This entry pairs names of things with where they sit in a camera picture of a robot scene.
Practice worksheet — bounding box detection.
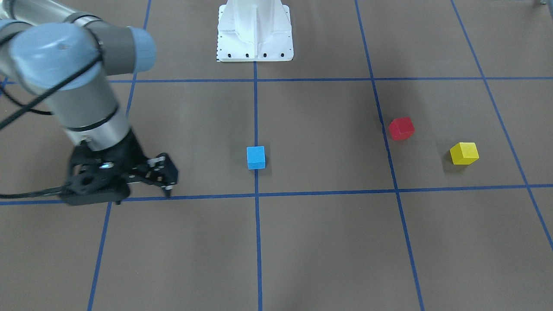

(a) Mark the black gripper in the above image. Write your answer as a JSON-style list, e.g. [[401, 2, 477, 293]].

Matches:
[[59, 130, 178, 206]]

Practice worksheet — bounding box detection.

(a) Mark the blue block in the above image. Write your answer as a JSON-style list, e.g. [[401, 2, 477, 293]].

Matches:
[[246, 146, 267, 171]]

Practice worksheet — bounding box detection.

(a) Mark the red block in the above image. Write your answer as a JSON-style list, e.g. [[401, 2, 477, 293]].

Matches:
[[388, 117, 416, 141]]

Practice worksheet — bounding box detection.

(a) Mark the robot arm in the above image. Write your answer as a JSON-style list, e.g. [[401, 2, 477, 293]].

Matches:
[[1, 0, 178, 206]]

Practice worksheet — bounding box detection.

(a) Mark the yellow block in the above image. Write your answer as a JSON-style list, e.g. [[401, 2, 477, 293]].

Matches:
[[449, 142, 480, 165]]

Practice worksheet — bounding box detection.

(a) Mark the white pedestal mount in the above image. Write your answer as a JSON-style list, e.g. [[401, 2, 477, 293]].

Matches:
[[216, 0, 294, 62]]

